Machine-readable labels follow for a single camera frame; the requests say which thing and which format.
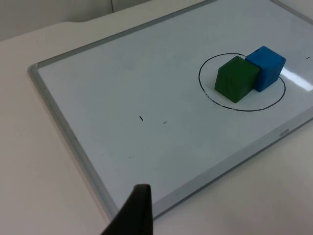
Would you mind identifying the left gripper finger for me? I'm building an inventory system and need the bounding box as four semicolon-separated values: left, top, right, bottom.
100;184;154;235

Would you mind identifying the grey-framed whiteboard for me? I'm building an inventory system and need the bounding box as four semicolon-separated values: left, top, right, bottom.
27;0;313;221

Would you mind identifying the green cube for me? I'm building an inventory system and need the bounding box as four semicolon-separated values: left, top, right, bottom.
214;55;261;103

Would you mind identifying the blue cube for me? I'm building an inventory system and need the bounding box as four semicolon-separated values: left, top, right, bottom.
245;46;287;93

